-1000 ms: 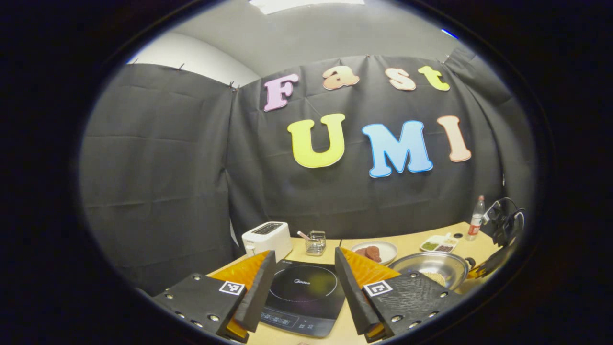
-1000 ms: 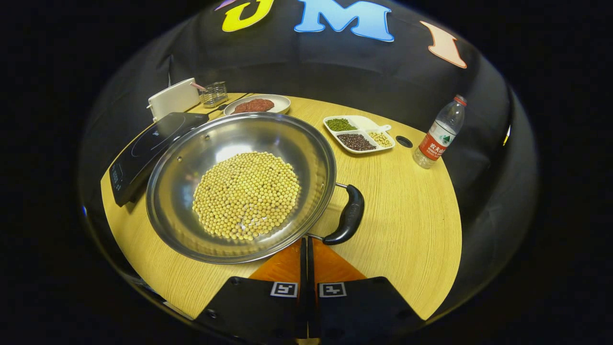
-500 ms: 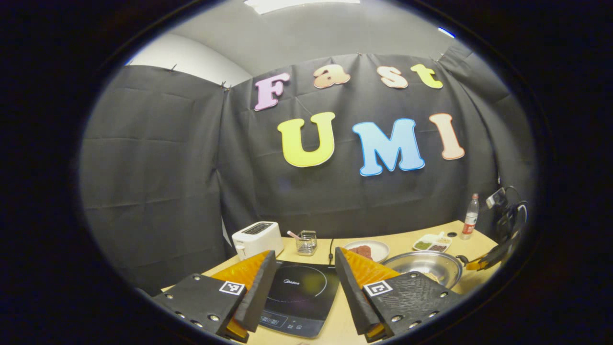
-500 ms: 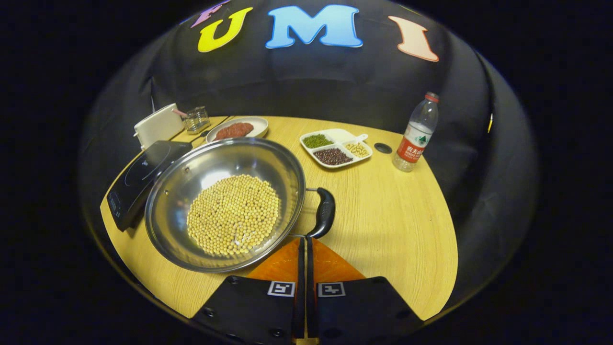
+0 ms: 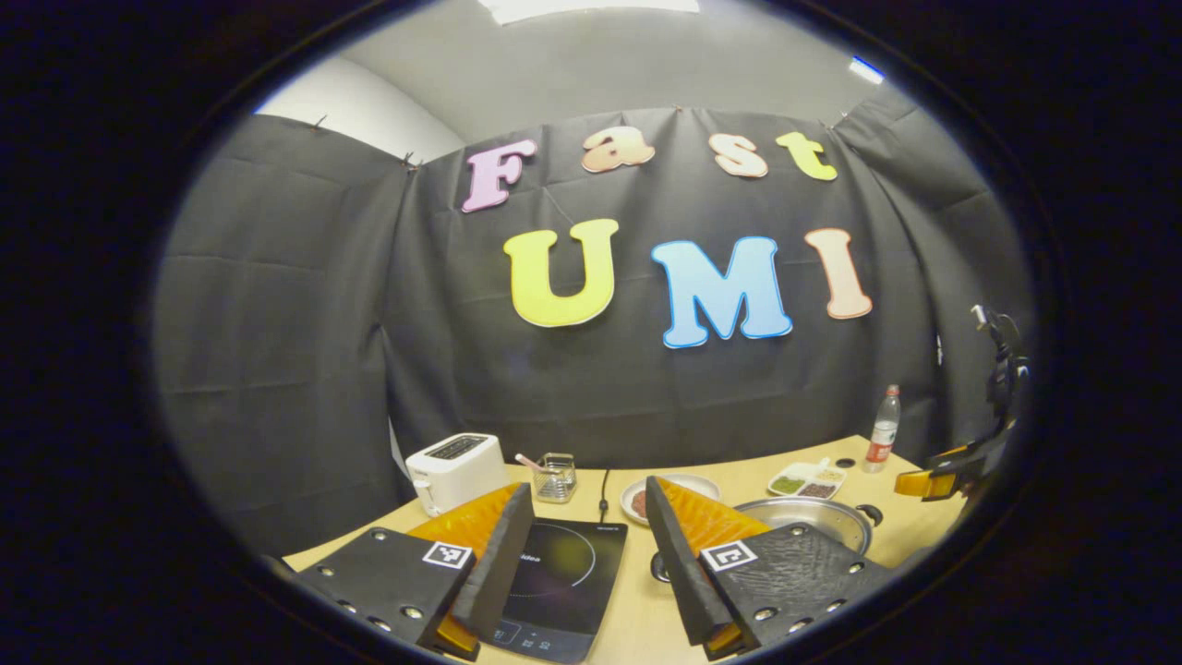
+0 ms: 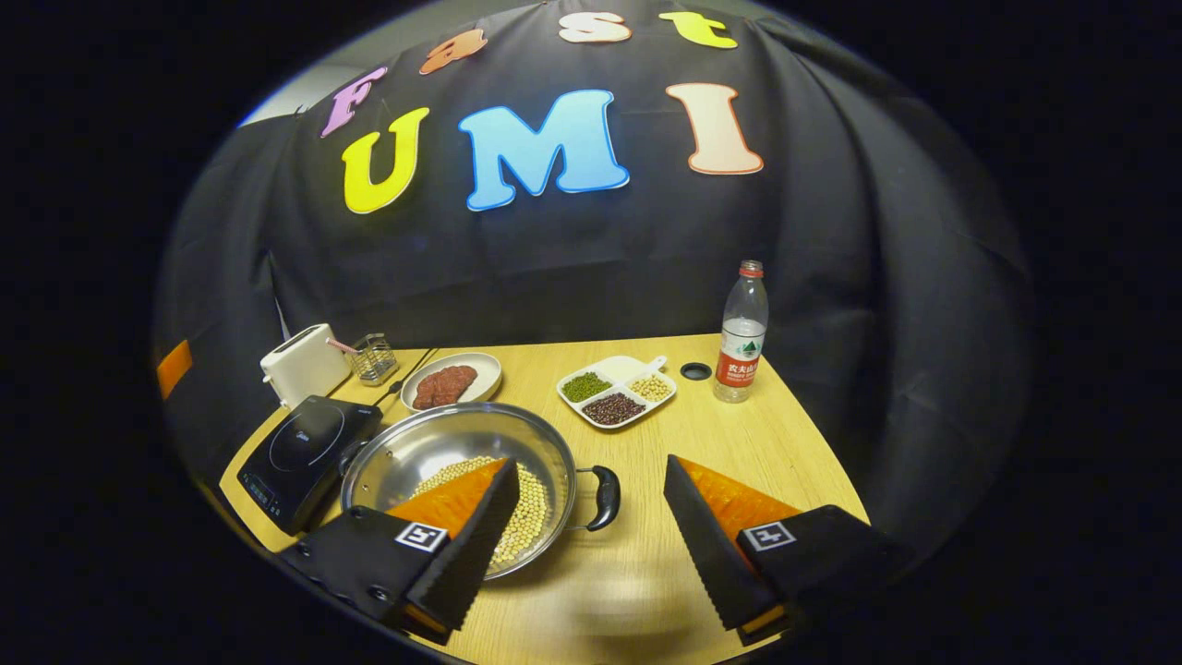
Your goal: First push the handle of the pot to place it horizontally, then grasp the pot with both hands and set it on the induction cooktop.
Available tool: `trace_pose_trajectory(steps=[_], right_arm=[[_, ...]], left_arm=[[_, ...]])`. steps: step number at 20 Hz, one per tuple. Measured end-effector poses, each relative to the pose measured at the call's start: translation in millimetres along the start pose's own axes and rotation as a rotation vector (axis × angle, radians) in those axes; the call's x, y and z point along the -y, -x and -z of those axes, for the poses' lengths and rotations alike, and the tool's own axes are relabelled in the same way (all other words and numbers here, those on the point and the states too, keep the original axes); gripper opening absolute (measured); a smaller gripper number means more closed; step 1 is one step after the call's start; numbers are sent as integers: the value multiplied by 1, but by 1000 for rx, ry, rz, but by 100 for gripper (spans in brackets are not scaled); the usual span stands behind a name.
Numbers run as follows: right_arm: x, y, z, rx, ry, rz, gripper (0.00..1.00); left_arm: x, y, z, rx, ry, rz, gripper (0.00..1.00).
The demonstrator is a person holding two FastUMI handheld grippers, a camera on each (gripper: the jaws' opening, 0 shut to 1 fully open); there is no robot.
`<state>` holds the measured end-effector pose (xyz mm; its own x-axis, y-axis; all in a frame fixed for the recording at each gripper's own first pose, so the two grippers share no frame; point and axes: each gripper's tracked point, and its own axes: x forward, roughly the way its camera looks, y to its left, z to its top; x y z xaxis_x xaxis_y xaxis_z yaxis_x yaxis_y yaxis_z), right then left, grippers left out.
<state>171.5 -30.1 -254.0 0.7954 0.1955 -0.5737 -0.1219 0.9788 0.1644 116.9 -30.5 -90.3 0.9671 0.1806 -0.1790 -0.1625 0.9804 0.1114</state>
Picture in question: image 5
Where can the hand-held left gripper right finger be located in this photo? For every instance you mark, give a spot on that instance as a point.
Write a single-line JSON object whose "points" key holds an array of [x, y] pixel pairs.
{"points": [[679, 573]]}

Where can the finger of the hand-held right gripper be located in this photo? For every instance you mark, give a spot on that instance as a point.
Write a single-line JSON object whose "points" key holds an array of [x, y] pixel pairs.
{"points": [[928, 480]]}

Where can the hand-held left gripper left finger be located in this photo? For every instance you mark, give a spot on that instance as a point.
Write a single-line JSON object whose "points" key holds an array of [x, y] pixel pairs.
{"points": [[506, 573]]}

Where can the black induction cooktop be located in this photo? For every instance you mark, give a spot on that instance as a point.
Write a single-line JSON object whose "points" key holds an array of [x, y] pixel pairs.
{"points": [[572, 591]]}

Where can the plastic bottle with red label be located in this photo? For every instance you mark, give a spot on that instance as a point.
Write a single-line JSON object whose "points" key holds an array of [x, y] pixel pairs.
{"points": [[883, 434]]}

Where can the brown meat piece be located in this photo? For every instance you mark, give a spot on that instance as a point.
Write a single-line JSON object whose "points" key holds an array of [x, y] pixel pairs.
{"points": [[638, 503]]}

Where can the round white plate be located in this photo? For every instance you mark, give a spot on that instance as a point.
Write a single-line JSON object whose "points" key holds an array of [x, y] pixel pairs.
{"points": [[688, 485]]}

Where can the white toaster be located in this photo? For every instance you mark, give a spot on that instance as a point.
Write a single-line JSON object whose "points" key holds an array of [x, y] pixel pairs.
{"points": [[457, 471]]}

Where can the pink utensil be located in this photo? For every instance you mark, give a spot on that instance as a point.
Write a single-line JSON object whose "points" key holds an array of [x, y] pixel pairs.
{"points": [[526, 460]]}

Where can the white divided dish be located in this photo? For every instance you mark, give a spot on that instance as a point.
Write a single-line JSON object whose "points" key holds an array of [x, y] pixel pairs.
{"points": [[805, 480]]}

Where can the black backdrop cloth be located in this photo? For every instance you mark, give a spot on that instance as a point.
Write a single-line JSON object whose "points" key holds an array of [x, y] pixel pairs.
{"points": [[295, 323]]}

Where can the small ceiling light panel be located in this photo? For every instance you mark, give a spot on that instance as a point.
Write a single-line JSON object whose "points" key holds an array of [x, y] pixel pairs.
{"points": [[866, 69]]}

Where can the large ceiling light panel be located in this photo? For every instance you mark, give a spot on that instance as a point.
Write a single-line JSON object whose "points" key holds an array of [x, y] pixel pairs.
{"points": [[591, 7]]}

